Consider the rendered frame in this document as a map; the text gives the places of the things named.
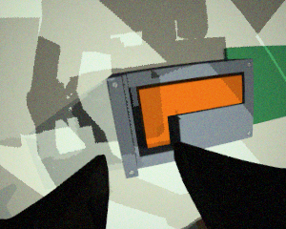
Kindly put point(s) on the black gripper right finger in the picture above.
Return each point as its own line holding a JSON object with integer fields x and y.
{"x": 231, "y": 193}

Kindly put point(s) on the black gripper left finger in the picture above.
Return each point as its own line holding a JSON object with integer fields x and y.
{"x": 80, "y": 202}

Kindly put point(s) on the orange l-shaped part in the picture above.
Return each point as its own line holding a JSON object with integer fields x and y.
{"x": 177, "y": 97}

